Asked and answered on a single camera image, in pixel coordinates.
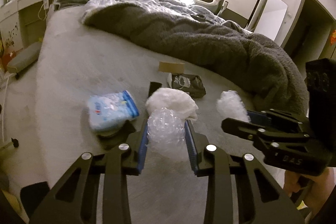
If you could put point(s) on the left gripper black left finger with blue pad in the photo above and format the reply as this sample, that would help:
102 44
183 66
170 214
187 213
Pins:
96 182

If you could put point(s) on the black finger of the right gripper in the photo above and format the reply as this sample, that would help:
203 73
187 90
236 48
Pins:
262 138
274 117

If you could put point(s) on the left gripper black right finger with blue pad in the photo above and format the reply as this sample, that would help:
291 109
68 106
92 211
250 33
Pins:
243 179

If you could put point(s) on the white bubble wrap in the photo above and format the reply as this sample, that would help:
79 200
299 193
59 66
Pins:
230 105

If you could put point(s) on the black printed plastic package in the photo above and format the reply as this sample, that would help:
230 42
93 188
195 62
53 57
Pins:
190 84

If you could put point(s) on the clear bubble wrap piece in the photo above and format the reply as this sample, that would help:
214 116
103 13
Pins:
166 134

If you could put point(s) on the brown cardboard tape roll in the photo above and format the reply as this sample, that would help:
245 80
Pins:
168 67

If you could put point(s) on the person's right hand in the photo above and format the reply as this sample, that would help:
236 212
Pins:
319 191

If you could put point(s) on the dark grey fleece blanket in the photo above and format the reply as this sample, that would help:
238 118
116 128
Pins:
253 62

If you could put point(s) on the white crumpled plastic bag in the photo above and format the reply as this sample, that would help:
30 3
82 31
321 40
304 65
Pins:
173 99

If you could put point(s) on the blue white tissue pack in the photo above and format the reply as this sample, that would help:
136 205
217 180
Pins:
111 111

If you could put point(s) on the black flat wrapper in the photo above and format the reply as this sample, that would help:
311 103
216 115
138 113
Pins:
154 86

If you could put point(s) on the black headphones on bed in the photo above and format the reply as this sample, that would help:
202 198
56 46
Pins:
199 17

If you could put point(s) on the white cat bed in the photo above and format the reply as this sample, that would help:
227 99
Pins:
211 5

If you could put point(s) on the grey cushioned stool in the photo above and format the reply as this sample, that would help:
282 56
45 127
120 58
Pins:
24 59

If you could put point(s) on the blue white patterned duvet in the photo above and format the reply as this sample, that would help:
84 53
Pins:
172 7

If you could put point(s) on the dark doorway frame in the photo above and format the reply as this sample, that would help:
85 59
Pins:
308 32

